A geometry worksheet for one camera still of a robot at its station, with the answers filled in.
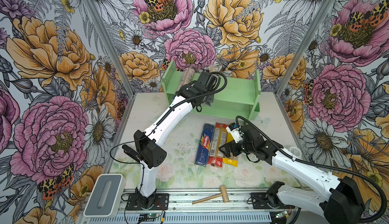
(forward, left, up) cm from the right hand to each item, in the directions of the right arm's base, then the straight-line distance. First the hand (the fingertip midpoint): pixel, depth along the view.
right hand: (227, 150), depth 79 cm
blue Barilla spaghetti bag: (+6, +12, -8) cm, 15 cm away
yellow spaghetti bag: (-2, -4, -9) cm, 10 cm away
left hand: (+22, +11, +18) cm, 30 cm away
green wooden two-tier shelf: (+22, -7, +14) cm, 27 cm away
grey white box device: (-18, +58, -6) cm, 61 cm away
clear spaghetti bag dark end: (+36, +21, +20) cm, 46 cm away
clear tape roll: (+1, -38, -6) cm, 38 cm away
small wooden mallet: (-18, +3, -10) cm, 21 cm away
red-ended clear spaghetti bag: (+8, +3, -9) cm, 13 cm away
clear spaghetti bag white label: (+15, +10, +23) cm, 29 cm away
